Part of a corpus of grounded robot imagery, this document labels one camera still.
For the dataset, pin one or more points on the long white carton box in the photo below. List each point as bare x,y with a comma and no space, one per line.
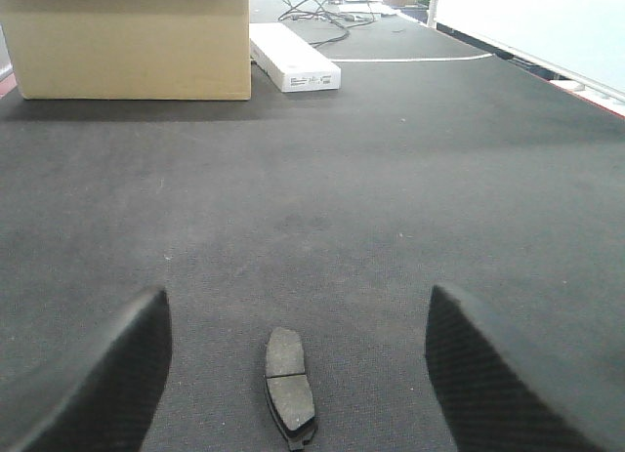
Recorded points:
291,63

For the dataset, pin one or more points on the dark conveyor belt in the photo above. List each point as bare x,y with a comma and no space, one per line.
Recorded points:
331,213

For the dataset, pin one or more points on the cardboard box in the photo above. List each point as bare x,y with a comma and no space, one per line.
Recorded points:
129,49

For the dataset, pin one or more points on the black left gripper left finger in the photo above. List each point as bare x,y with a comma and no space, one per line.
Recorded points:
101,393

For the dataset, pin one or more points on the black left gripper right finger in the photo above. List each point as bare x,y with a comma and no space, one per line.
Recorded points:
499,391

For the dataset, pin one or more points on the dark brake pad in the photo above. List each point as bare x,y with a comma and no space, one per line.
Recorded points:
288,391

